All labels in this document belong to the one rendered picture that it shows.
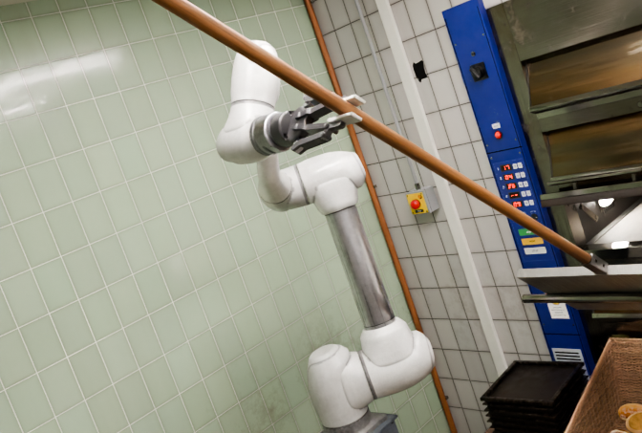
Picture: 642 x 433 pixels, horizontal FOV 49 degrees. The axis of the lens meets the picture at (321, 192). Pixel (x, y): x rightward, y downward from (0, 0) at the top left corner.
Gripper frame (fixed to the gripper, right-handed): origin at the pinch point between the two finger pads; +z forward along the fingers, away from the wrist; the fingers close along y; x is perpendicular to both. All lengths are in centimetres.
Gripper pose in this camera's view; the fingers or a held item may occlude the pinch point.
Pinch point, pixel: (346, 111)
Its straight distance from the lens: 137.4
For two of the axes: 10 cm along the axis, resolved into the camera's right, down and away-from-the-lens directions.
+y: -2.0, 9.2, -3.3
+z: 6.6, -1.2, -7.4
